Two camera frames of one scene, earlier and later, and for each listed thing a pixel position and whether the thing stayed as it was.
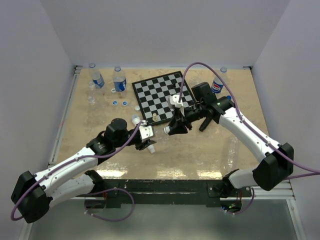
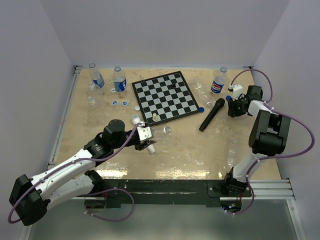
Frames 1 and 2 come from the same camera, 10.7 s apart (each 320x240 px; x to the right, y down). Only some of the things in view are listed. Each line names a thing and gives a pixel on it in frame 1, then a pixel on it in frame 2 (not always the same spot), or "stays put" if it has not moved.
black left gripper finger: x=145 y=144 stays put
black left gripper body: x=134 y=139 stays put
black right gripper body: x=193 y=115 → x=239 y=110
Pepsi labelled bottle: x=217 y=83 stays put
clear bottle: x=232 y=158 stays put
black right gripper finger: x=178 y=127 → x=231 y=108
